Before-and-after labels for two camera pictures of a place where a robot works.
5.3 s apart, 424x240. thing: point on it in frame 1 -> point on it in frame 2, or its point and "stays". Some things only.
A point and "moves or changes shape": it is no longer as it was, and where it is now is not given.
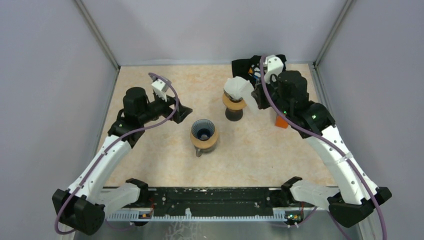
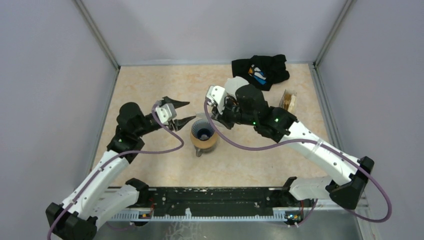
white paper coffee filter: (237, 87) stays
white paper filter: (251, 106) moves or changes shape
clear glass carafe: (199, 151) stays
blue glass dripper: (203, 129) stays
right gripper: (258, 93) -> (221, 117)
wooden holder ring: (203, 144) stays
